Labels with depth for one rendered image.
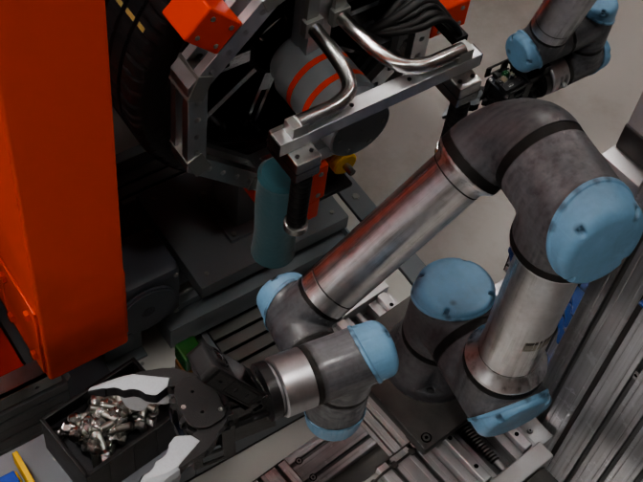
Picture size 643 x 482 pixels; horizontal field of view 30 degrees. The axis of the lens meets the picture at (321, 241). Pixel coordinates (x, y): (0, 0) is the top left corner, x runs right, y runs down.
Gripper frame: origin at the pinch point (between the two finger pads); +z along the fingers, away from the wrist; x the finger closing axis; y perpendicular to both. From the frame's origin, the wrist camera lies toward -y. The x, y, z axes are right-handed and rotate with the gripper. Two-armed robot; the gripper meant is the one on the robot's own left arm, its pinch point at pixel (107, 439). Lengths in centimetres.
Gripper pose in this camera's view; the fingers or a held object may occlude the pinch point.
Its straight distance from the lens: 136.6
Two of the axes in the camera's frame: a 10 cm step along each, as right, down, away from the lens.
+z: -9.0, 3.0, -3.2
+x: -4.4, -6.8, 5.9
